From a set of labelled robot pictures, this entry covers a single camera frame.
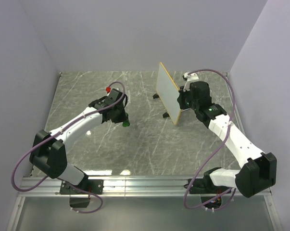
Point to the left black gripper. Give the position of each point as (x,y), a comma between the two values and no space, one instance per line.
(122,118)

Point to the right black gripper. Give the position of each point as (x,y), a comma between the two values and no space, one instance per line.
(182,94)

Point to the green whiteboard eraser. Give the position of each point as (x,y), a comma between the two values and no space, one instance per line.
(126,122)

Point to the orange framed whiteboard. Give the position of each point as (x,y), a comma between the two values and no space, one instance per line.
(168,92)

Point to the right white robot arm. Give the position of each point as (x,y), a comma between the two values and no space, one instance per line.
(258,170)

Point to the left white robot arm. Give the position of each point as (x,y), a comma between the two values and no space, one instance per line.
(50,148)

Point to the black right whiteboard stand foot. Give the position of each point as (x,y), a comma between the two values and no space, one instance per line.
(165,115)

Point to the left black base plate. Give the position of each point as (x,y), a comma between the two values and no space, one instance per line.
(96,186)

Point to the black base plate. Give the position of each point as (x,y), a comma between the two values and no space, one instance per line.
(96,186)
(205,186)

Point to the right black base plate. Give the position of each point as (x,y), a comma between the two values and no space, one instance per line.
(205,186)

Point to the aluminium mounting rail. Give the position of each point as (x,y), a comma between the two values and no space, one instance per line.
(126,186)

